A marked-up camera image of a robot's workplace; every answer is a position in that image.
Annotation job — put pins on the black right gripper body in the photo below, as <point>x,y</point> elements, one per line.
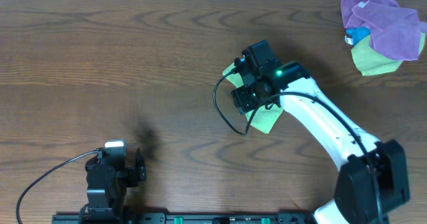
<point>241,99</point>

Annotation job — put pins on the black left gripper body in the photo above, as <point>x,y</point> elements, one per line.
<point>132,174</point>

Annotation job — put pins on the green microfiber cloth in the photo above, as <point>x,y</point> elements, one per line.
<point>264,119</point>

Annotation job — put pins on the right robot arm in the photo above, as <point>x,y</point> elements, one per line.
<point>372,175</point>

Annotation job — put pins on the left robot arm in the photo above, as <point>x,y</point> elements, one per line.
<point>105,200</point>

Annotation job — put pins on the blue cloth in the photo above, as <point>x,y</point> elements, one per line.
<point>355,35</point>

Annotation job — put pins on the purple microfiber cloth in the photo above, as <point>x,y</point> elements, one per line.
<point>395,30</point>

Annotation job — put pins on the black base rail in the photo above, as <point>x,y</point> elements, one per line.
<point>162,218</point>

